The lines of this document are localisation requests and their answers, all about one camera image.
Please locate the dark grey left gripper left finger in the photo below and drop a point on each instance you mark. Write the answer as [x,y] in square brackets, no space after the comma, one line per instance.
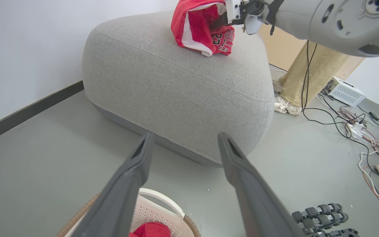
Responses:
[120,197]

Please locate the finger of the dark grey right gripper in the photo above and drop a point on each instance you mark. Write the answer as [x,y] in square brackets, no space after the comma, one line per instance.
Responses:
[219,22]

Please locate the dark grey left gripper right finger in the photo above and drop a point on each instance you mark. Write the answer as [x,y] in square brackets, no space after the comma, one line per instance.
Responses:
[255,204]

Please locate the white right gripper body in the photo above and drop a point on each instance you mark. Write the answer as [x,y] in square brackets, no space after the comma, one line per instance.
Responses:
[234,11]

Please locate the red and white garment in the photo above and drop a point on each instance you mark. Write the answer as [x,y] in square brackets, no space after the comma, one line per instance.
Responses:
[151,230]

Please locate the cream perforated laundry basket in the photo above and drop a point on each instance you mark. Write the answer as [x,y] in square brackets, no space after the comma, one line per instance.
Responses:
[156,210]

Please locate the light wooden board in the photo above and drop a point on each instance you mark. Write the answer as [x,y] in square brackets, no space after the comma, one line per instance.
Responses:
[278,46]

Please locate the white sneaker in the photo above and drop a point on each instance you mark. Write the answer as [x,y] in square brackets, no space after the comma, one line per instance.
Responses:
[286,107]
[277,86]

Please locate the person legs tan trousers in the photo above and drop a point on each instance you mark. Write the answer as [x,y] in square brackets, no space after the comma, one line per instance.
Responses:
[311,75]

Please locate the dark grey baseboard strip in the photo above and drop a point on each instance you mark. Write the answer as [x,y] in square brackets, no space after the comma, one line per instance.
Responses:
[28,113]

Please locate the white power strip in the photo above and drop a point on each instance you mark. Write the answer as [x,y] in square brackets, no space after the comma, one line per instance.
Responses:
[356,126]

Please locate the white perforated electronics box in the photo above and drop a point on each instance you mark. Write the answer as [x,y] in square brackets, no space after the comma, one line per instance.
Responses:
[345,92]

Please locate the small black power adaptor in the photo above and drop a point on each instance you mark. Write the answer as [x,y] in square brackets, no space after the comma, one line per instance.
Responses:
[373,116]

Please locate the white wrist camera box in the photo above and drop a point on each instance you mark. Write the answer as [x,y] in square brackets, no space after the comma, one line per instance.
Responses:
[253,25]

